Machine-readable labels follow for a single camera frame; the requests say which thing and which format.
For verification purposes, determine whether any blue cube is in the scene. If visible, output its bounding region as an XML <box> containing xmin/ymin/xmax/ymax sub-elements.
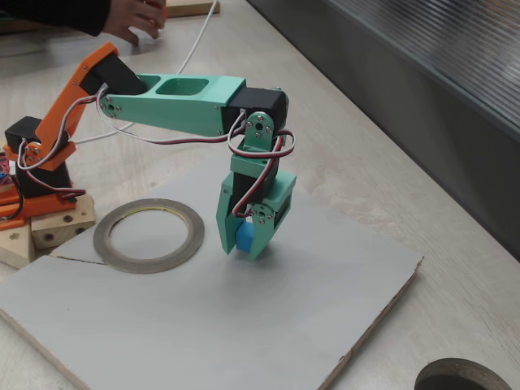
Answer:
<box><xmin>236</xmin><ymin>221</ymin><xmax>257</xmax><ymax>254</ymax></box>

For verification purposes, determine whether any dark sleeved forearm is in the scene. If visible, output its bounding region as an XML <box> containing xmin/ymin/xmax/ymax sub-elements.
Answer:
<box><xmin>0</xmin><ymin>0</ymin><xmax>113</xmax><ymax>38</ymax></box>

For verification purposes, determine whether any person's hand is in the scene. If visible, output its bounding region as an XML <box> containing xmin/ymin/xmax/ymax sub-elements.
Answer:
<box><xmin>102</xmin><ymin>0</ymin><xmax>168</xmax><ymax>44</ymax></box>

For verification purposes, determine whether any white laminated chipboard panel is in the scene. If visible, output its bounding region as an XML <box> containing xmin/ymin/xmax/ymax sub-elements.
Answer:
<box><xmin>0</xmin><ymin>156</ymin><xmax>425</xmax><ymax>390</ymax></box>

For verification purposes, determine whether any light wooden base block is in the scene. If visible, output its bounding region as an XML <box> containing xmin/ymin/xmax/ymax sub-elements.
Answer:
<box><xmin>30</xmin><ymin>193</ymin><xmax>97</xmax><ymax>250</ymax></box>

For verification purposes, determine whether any grey frosted desk partition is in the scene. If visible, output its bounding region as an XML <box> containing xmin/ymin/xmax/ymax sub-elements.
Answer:
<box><xmin>246</xmin><ymin>0</ymin><xmax>520</xmax><ymax>264</ymax></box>

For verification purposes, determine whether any wooden plank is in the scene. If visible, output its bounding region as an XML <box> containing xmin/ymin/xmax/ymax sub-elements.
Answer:
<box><xmin>165</xmin><ymin>0</ymin><xmax>221</xmax><ymax>20</ymax></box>

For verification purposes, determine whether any small wooden wedge block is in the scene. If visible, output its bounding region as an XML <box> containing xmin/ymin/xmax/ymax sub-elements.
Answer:
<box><xmin>0</xmin><ymin>221</ymin><xmax>37</xmax><ymax>271</ymax></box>

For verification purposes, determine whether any orange circuit board holder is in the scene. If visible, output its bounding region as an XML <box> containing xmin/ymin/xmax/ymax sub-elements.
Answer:
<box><xmin>0</xmin><ymin>189</ymin><xmax>24</xmax><ymax>229</ymax></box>

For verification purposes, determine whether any red controller circuit board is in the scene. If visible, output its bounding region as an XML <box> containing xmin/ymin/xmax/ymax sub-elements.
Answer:
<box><xmin>0</xmin><ymin>150</ymin><xmax>13</xmax><ymax>190</ymax></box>

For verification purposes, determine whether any red white black servo cable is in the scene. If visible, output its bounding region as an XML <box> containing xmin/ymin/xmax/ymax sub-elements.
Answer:
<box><xmin>15</xmin><ymin>136</ymin><xmax>87</xmax><ymax>204</ymax></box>
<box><xmin>96</xmin><ymin>89</ymin><xmax>248</xmax><ymax>148</ymax></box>
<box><xmin>226</xmin><ymin>118</ymin><xmax>297</xmax><ymax>219</ymax></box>

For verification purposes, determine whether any grey tape ring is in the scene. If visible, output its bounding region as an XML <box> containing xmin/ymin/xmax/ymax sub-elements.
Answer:
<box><xmin>93</xmin><ymin>197</ymin><xmax>206</xmax><ymax>275</ymax></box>

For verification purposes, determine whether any white usb cable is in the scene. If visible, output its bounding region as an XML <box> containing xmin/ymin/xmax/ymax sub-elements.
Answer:
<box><xmin>72</xmin><ymin>0</ymin><xmax>223</xmax><ymax>144</ymax></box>

